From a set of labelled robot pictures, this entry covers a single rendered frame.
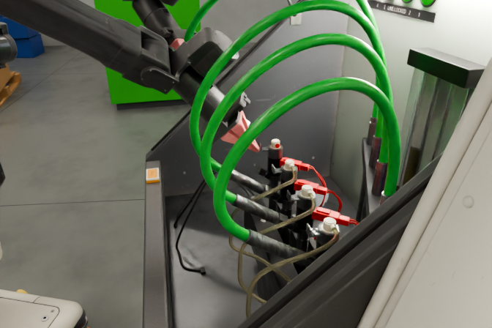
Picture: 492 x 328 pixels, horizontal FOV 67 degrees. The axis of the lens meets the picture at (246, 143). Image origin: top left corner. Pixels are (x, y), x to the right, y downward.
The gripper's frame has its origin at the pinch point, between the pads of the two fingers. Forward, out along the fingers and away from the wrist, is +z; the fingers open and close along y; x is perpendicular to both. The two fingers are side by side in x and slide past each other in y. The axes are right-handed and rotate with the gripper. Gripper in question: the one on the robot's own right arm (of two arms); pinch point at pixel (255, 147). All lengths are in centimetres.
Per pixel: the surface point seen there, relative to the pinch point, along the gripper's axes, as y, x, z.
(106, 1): -97, 294, -99
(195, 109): 1.6, -11.9, -14.3
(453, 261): 17.7, -38.8, 5.0
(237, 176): -2.4, -10.0, -1.5
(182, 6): -53, 311, -50
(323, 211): 5.7, -16.1, 9.2
